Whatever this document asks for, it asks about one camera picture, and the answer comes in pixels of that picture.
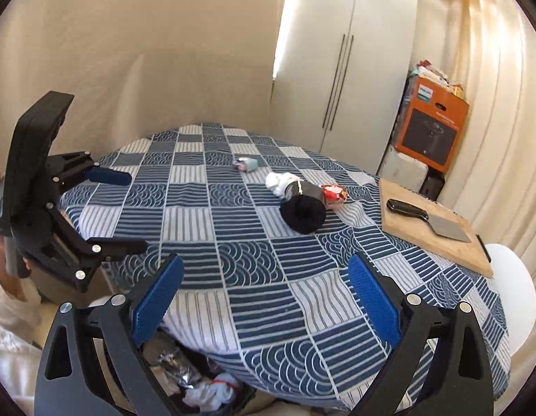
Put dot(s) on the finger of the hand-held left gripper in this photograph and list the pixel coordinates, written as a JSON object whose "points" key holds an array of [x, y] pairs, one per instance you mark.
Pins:
{"points": [[120, 247], [107, 177]]}

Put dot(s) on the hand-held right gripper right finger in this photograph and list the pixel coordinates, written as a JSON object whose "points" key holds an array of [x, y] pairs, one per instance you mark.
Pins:
{"points": [[374, 299]]}

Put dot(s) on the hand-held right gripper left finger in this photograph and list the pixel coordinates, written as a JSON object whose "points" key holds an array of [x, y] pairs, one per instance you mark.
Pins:
{"points": [[157, 299]]}

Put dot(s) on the grey translucent plastic bag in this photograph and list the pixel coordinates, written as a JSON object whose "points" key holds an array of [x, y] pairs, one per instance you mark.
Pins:
{"points": [[177, 366]]}

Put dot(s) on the red orange band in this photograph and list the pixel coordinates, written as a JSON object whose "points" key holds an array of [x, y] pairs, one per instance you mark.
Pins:
{"points": [[217, 382]]}

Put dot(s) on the white cloth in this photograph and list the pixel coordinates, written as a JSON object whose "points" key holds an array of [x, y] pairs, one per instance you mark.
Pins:
{"points": [[207, 394]]}

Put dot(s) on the trash bin with black bag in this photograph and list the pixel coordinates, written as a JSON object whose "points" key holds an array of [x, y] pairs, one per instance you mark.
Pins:
{"points": [[246, 394]]}

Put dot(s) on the person's left hand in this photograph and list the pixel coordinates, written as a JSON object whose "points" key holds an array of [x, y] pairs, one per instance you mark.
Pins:
{"points": [[12, 281]]}

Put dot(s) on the wooden cutting board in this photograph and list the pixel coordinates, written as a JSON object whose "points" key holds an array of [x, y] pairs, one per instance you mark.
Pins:
{"points": [[424, 234]]}

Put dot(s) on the blue patterned tablecloth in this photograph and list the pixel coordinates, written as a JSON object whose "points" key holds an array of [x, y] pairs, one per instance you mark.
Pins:
{"points": [[250, 268]]}

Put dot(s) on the black rolled sock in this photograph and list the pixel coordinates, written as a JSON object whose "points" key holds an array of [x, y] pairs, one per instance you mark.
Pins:
{"points": [[302, 214]]}

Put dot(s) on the red snack wrapper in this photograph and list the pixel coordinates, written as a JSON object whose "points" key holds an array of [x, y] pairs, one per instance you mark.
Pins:
{"points": [[335, 193]]}

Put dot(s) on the black box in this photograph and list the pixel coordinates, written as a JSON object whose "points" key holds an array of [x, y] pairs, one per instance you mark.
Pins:
{"points": [[432, 186]]}

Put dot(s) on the white plastic bag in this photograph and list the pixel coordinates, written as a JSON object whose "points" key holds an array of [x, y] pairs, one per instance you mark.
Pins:
{"points": [[10, 316]]}

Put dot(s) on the white box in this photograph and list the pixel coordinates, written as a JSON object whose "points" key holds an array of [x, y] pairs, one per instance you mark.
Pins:
{"points": [[402, 167]]}

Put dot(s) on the small folded grey sock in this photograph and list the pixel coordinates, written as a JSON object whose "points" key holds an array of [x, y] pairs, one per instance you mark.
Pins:
{"points": [[247, 164]]}

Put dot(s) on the white chair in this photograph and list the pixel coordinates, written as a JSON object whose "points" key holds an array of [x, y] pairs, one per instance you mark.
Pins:
{"points": [[515, 294]]}

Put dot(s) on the white crumpled tissue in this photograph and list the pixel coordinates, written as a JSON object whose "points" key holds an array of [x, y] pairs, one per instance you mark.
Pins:
{"points": [[279, 182]]}

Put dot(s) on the orange cardboard box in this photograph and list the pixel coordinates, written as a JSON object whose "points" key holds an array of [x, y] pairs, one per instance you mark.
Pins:
{"points": [[432, 130]]}

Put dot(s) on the cream curtain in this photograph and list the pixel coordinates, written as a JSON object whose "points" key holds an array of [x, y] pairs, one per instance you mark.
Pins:
{"points": [[502, 117]]}

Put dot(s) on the white wardrobe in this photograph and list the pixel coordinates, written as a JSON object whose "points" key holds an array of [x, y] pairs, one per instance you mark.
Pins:
{"points": [[315, 73]]}

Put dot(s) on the clutter pile on box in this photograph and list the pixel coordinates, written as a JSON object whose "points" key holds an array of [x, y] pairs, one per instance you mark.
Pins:
{"points": [[428, 71]]}

